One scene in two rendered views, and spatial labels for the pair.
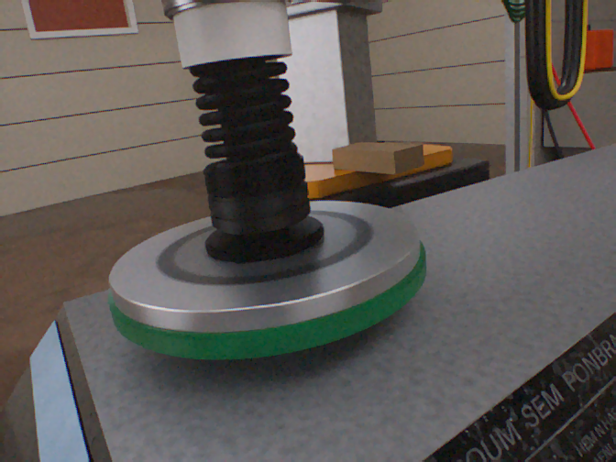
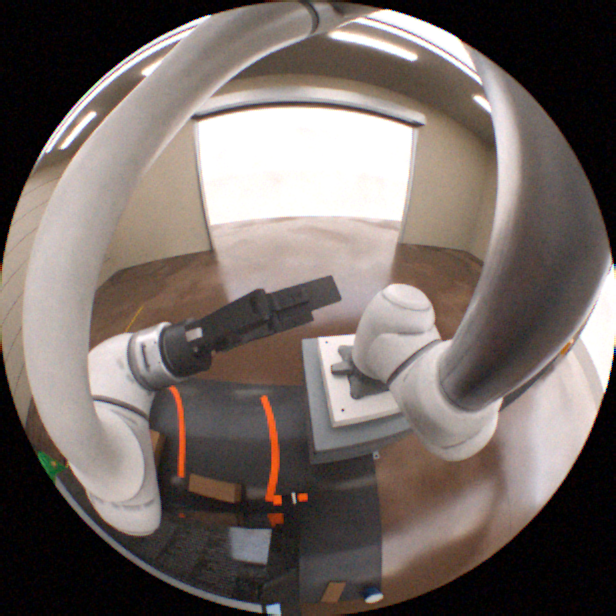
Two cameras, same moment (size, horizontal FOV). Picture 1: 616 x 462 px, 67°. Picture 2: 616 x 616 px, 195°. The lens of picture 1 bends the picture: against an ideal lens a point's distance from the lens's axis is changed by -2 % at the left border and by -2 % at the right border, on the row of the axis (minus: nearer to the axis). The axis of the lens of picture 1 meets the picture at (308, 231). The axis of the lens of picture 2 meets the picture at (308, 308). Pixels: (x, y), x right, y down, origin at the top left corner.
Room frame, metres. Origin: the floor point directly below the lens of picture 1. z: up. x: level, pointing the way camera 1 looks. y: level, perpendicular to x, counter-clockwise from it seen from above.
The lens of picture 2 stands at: (-0.36, -0.07, 1.32)
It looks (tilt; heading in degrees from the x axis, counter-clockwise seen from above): 39 degrees down; 208
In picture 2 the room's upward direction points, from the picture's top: straight up
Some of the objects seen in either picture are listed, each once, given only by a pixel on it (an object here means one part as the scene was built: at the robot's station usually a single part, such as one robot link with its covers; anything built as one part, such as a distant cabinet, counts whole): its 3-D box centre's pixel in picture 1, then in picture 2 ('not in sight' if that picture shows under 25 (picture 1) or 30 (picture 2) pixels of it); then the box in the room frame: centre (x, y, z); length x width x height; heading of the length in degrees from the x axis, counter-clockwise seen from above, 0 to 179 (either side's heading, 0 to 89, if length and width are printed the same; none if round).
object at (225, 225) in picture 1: (260, 211); not in sight; (0.32, 0.03, 0.91); 0.07 x 0.07 x 0.01
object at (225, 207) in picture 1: (258, 194); not in sight; (0.32, 0.03, 0.92); 0.07 x 0.07 x 0.01
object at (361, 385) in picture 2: not in sight; (368, 363); (-0.69, -0.04, 0.89); 0.22 x 0.18 x 0.06; 125
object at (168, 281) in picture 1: (267, 247); not in sight; (0.32, 0.03, 0.88); 0.21 x 0.21 x 0.01
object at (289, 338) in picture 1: (267, 253); not in sight; (0.32, 0.03, 0.87); 0.22 x 0.22 x 0.04
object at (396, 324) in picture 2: not in sight; (394, 332); (-0.69, -0.01, 1.03); 0.18 x 0.16 x 0.22; 47
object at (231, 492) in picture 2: not in sight; (215, 488); (0.06, -0.47, 0.07); 0.30 x 0.12 x 0.12; 120
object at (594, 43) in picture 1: (596, 49); not in sight; (3.35, -2.15, 1.00); 0.50 x 0.22 x 0.33; 125
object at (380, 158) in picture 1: (376, 157); not in sight; (1.10, -0.18, 0.81); 0.20 x 0.10 x 0.05; 37
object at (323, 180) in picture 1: (335, 162); not in sight; (1.34, -0.10, 0.76); 0.49 x 0.49 x 0.05; 29
